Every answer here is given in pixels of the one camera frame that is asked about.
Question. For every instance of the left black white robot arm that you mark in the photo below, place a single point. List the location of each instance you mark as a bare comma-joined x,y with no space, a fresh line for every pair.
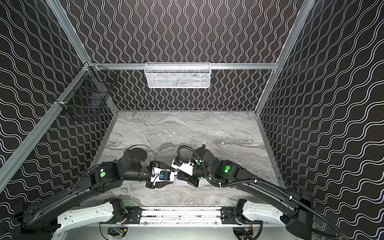
42,217

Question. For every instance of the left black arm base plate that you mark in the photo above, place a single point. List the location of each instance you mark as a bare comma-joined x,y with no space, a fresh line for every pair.
133,215

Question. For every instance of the aluminium front rail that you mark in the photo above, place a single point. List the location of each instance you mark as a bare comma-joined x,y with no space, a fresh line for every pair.
171,216

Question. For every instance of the black wire basket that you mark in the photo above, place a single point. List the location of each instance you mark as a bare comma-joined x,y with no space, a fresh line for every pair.
87,101

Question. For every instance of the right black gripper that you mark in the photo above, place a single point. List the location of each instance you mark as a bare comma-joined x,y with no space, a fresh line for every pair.
193,180

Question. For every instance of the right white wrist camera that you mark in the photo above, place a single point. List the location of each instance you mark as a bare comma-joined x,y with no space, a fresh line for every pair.
187,168

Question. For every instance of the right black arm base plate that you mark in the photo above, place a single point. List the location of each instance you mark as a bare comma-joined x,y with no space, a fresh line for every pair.
230,217

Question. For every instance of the lavender envelope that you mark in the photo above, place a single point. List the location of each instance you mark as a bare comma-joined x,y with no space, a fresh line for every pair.
181,183

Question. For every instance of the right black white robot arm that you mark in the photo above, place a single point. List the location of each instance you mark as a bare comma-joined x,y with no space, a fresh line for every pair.
227,174

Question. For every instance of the white wire mesh basket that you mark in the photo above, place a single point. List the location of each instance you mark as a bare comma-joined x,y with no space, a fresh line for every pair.
178,75

